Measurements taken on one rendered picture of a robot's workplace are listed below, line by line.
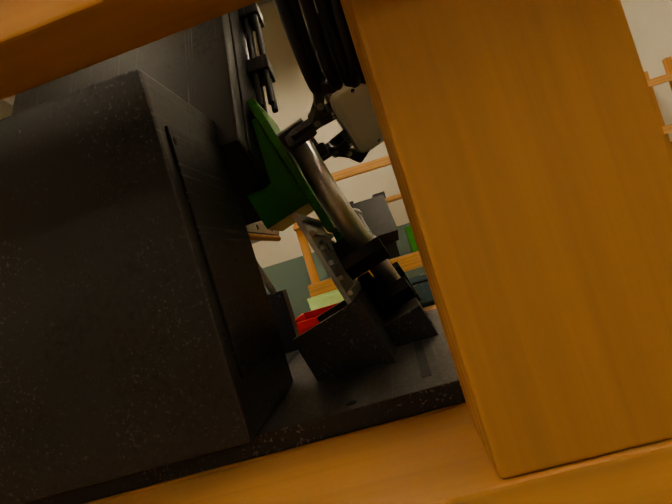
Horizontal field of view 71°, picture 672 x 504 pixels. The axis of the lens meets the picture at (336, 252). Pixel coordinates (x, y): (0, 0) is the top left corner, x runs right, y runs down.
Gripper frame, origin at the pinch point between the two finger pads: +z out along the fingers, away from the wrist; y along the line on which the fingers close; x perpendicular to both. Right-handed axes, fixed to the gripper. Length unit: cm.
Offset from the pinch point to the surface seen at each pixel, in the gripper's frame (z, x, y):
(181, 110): 8.4, 8.0, 15.9
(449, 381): -0.2, 36.6, -5.6
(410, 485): 4.7, 45.3, 2.0
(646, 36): -432, -454, -400
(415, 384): 2.6, 34.8, -6.3
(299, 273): 117, -396, -373
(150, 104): 8.9, 13.9, 19.8
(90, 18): 4.7, 27.5, 28.8
